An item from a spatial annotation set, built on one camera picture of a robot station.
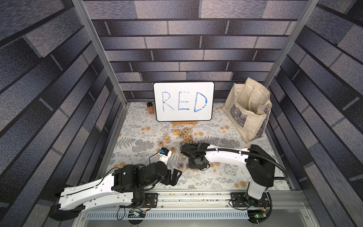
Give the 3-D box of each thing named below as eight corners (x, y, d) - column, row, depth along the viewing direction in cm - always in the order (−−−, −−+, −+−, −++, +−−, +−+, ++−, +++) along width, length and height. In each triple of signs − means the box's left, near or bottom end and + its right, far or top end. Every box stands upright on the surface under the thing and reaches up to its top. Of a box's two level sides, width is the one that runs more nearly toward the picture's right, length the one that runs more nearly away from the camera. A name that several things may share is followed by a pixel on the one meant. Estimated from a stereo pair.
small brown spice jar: (148, 114, 114) (146, 106, 107) (149, 109, 118) (147, 101, 111) (153, 114, 114) (151, 106, 107) (154, 109, 118) (152, 101, 111)
